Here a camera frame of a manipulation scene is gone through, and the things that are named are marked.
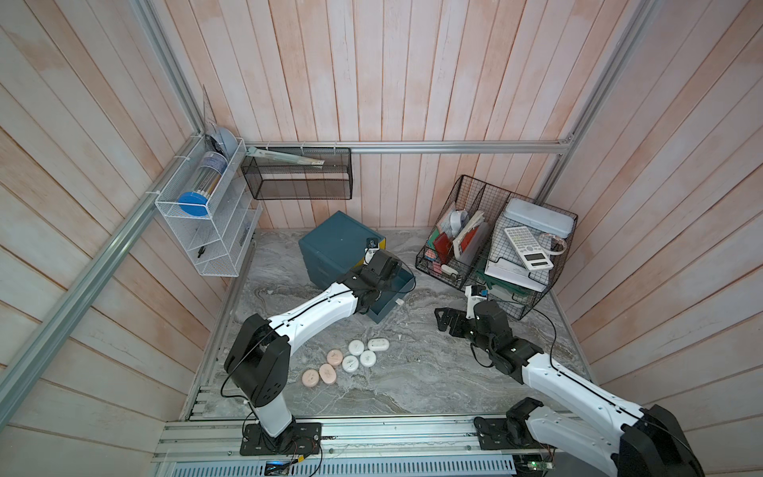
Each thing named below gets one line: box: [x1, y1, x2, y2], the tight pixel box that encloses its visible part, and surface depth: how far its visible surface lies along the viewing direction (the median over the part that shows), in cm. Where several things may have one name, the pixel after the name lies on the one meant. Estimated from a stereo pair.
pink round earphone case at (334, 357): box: [326, 348, 343, 366], surface depth 87 cm
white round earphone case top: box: [347, 339, 365, 356], surface depth 90 cm
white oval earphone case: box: [367, 337, 391, 351], surface depth 90 cm
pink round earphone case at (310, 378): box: [302, 368, 320, 388], surface depth 83 cm
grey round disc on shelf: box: [210, 127, 239, 159], surface depth 85 cm
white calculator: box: [503, 225, 555, 272], surface depth 87 cm
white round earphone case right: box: [359, 349, 377, 367], surface depth 87 cm
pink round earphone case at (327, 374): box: [318, 363, 337, 385], surface depth 83 cm
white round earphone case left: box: [341, 354, 359, 373], surface depth 86 cm
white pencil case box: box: [503, 196, 575, 238], surface depth 95 cm
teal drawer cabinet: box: [298, 210, 387, 290], surface depth 92 cm
